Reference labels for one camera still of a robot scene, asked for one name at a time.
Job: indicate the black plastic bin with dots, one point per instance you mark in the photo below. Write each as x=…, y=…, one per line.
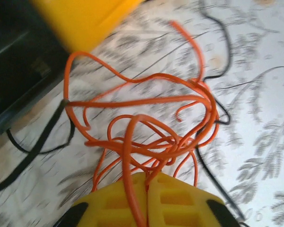
x=14, y=59

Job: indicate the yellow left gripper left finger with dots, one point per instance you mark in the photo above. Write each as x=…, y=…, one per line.
x=109, y=208

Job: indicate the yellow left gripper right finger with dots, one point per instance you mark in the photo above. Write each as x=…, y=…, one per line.
x=180, y=205

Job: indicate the yellow plastic bin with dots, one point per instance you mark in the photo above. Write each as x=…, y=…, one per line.
x=85, y=21

